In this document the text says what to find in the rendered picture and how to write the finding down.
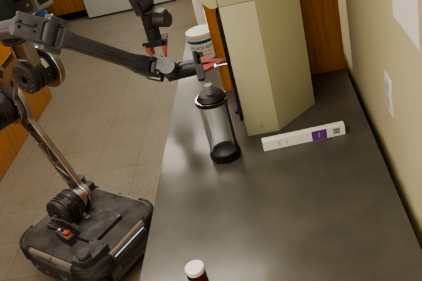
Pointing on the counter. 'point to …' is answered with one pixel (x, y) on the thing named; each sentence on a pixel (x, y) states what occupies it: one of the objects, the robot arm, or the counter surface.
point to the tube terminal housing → (265, 42)
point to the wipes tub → (200, 41)
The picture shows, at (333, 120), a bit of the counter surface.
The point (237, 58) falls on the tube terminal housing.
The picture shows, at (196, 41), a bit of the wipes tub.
